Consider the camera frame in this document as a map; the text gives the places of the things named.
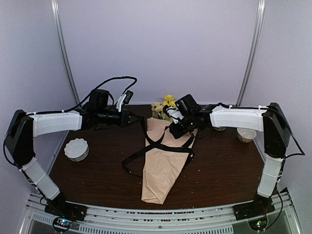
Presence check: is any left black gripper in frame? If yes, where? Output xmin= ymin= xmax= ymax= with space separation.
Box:
xmin=97 ymin=108 xmax=142 ymax=128

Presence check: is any bright yellow fake flower stem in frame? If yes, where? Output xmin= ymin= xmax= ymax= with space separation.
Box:
xmin=163 ymin=95 xmax=176 ymax=108

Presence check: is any pale yellow fake flower stem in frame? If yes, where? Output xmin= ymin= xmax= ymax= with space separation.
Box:
xmin=151 ymin=102 xmax=163 ymax=119

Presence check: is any black ribbon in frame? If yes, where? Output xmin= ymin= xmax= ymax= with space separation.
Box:
xmin=121 ymin=116 xmax=195 ymax=178

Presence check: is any pink and green wrapping paper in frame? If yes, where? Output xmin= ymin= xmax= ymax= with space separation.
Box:
xmin=141 ymin=117 xmax=191 ymax=204

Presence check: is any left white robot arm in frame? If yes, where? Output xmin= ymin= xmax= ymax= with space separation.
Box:
xmin=3 ymin=89 xmax=133 ymax=216

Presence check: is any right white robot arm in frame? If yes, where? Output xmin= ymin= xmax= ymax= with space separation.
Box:
xmin=163 ymin=94 xmax=291 ymax=215

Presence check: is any patterned mug with yellow inside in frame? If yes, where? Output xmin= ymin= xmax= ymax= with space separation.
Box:
xmin=214 ymin=127 xmax=226 ymax=132

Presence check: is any small white patterned bowl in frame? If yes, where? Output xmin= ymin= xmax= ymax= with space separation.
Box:
xmin=236 ymin=128 xmax=256 ymax=143

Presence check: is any white scalloped bowl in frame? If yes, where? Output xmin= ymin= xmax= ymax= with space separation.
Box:
xmin=64 ymin=138 xmax=89 ymax=162

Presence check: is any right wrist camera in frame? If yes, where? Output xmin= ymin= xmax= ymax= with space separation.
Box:
xmin=163 ymin=105 xmax=184 ymax=124

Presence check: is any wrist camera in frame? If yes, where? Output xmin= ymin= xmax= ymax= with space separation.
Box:
xmin=163 ymin=105 xmax=184 ymax=124
xmin=116 ymin=90 xmax=134 ymax=112

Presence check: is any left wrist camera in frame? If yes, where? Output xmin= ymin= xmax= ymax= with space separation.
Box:
xmin=116 ymin=90 xmax=134 ymax=112

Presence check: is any front aluminium rail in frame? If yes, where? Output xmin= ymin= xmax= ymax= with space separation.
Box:
xmin=18 ymin=191 xmax=302 ymax=234

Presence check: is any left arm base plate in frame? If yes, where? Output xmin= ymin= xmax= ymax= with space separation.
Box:
xmin=44 ymin=202 xmax=87 ymax=221

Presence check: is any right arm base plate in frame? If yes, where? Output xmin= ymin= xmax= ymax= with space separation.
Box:
xmin=233 ymin=202 xmax=275 ymax=220

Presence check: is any right aluminium frame post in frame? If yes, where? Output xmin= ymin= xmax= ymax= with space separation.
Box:
xmin=236 ymin=0 xmax=266 ymax=106

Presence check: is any aluminium frame post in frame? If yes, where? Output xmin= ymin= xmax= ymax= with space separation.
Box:
xmin=51 ymin=0 xmax=80 ymax=104
xmin=236 ymin=0 xmax=266 ymax=106

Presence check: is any left aluminium frame post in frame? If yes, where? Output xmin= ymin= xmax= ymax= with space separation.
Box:
xmin=51 ymin=0 xmax=80 ymax=104

